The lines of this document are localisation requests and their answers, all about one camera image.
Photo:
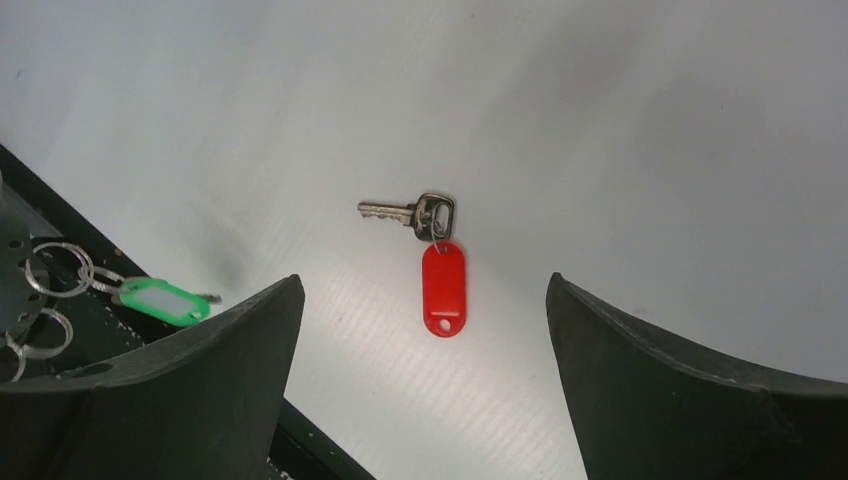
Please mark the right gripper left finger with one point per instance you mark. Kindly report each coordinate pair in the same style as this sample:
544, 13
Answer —
202, 403

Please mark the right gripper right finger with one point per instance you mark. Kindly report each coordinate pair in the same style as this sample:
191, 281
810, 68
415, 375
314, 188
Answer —
646, 403

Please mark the metal disc keyring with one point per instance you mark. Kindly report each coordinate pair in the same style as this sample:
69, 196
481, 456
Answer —
51, 318

